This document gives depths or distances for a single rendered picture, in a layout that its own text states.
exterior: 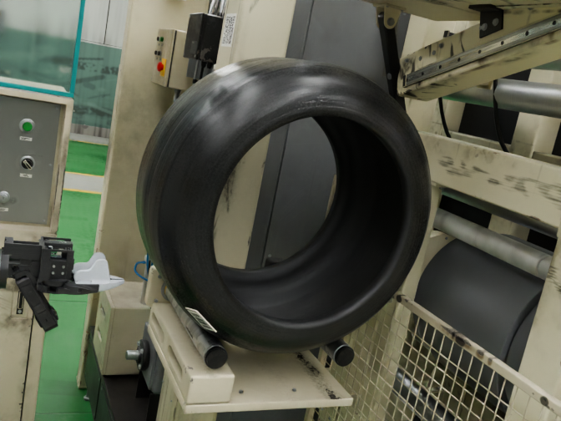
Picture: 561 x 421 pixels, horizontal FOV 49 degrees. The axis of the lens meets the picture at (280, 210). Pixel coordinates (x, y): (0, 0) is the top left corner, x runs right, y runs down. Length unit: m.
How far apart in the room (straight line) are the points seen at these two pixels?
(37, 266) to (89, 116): 9.12
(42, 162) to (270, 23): 0.75
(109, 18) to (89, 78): 0.97
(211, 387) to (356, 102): 0.59
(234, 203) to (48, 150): 0.58
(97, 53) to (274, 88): 9.15
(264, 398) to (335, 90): 0.62
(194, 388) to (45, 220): 0.82
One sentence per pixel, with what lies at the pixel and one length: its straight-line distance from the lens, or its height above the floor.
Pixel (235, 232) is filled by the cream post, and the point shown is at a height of 1.04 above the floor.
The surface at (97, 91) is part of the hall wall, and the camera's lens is 10.20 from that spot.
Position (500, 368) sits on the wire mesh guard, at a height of 0.99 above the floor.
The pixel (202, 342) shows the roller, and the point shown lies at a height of 0.91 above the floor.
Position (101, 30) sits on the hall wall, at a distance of 10.25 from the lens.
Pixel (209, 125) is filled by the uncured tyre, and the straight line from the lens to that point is 1.05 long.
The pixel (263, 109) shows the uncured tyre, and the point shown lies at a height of 1.37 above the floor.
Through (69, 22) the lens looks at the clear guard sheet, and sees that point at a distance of 1.76.
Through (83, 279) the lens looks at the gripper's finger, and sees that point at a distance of 1.16.
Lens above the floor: 1.42
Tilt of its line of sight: 12 degrees down
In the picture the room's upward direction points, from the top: 11 degrees clockwise
